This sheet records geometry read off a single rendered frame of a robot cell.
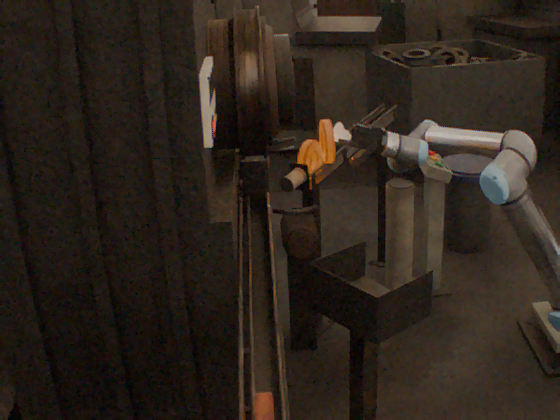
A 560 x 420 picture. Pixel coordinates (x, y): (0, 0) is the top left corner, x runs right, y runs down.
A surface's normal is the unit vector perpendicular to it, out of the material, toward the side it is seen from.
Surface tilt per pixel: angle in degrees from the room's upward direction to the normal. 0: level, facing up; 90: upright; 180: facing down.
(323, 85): 90
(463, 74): 90
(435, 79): 90
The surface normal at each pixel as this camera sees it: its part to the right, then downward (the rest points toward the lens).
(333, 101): -0.20, 0.38
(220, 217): -0.05, -0.92
